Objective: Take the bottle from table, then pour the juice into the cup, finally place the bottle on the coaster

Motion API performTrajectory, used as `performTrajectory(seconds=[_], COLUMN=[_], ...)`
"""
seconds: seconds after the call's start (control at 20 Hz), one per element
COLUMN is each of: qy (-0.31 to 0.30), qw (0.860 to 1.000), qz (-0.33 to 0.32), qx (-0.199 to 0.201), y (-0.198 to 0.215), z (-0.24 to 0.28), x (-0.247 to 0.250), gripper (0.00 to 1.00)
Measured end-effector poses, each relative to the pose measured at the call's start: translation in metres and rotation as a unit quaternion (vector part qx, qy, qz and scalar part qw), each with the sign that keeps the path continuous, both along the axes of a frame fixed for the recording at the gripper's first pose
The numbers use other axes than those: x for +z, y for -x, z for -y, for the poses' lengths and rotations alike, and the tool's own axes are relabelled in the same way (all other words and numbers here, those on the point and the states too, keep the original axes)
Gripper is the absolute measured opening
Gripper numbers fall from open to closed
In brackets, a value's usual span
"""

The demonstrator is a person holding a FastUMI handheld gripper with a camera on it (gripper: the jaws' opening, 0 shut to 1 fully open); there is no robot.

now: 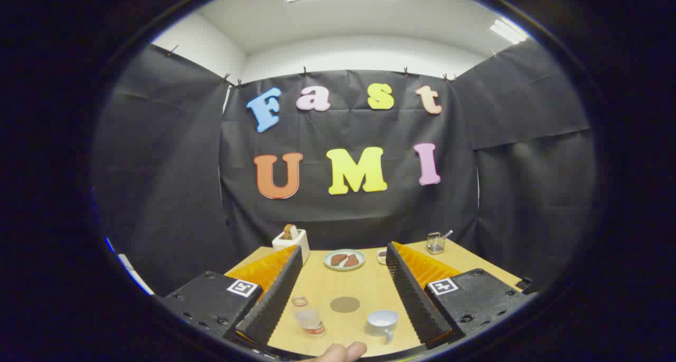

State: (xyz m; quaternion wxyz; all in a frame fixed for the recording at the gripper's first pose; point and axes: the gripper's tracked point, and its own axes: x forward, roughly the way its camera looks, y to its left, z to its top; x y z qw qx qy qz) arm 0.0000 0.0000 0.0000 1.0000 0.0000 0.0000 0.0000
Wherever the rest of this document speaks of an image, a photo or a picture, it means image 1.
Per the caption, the white cup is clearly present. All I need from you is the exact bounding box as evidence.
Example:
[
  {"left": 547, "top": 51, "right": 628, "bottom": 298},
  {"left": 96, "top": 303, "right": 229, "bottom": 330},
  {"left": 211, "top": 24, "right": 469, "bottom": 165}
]
[{"left": 366, "top": 310, "right": 400, "bottom": 343}]

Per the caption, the pale green plate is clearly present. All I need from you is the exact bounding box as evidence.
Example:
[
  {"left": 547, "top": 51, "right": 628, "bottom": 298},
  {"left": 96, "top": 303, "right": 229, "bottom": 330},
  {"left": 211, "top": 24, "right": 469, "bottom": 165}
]
[{"left": 323, "top": 249, "right": 366, "bottom": 272}]

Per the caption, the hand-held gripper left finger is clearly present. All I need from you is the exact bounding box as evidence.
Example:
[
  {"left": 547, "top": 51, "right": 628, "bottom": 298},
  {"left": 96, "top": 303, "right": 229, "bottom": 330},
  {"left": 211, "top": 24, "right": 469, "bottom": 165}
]
[{"left": 157, "top": 244, "right": 304, "bottom": 348}]

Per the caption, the white toaster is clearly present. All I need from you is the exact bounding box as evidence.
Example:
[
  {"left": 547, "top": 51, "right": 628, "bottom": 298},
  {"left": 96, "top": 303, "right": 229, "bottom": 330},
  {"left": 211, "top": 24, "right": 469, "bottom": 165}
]
[{"left": 272, "top": 229, "right": 311, "bottom": 265}]

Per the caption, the brown round coaster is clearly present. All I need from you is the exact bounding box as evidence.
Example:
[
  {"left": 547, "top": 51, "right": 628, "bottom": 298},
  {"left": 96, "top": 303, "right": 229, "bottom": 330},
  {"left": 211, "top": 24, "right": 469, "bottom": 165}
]
[{"left": 330, "top": 296, "right": 361, "bottom": 313}]

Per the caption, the wooden table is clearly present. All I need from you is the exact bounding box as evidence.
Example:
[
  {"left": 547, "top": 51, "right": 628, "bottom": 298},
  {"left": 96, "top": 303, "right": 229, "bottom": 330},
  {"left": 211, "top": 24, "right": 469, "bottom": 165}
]
[{"left": 224, "top": 239, "right": 523, "bottom": 358}]

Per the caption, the clear plastic juice bottle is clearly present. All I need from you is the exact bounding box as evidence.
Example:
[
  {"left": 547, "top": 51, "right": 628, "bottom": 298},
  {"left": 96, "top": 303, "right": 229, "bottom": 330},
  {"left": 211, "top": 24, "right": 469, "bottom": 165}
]
[{"left": 292, "top": 295, "right": 326, "bottom": 337}]

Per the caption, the black backdrop cloth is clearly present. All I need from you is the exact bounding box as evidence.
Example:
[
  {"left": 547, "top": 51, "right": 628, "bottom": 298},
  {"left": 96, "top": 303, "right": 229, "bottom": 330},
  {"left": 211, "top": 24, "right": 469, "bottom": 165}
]
[{"left": 91, "top": 37, "right": 597, "bottom": 299}]

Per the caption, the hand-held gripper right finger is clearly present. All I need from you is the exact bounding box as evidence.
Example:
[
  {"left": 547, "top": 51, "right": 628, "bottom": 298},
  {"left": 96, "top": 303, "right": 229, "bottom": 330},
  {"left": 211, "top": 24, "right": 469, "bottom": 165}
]
[{"left": 386, "top": 241, "right": 535, "bottom": 350}]

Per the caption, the small ceiling light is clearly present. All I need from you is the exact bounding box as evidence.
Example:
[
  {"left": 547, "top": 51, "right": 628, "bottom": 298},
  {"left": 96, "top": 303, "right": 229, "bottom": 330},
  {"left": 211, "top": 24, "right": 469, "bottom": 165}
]
[{"left": 490, "top": 18, "right": 529, "bottom": 44}]

